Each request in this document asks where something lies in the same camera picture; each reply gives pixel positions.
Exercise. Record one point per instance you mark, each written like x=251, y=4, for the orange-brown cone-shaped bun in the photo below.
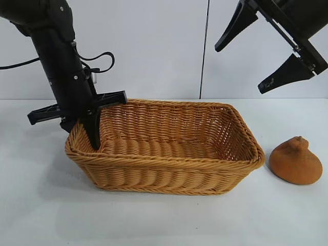
x=294, y=164

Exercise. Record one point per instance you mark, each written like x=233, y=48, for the tan woven wicker basket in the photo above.
x=159, y=171

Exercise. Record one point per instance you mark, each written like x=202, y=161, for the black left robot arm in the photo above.
x=51, y=38

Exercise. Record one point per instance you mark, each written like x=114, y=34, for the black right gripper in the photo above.
x=302, y=18

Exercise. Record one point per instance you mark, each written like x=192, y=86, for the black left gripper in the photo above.
x=71, y=97

